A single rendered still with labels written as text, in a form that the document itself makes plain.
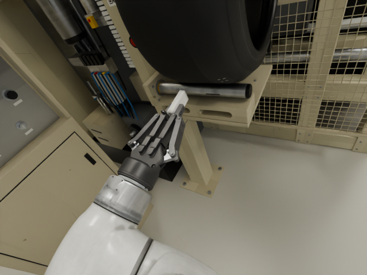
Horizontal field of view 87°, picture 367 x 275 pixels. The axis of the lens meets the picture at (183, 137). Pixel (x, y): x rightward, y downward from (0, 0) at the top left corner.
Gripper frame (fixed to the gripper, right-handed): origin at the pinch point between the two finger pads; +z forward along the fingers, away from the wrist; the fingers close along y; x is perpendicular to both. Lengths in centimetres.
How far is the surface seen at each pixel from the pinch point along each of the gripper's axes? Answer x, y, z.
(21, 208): 18, 57, -41
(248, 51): -1.1, -11.6, 17.8
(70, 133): 15, 57, -9
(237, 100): 16.7, -6.5, 18.3
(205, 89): 11.6, 3.3, 17.6
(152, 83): 8.8, 24.0, 16.4
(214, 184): 102, 21, 15
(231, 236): 100, -1, -13
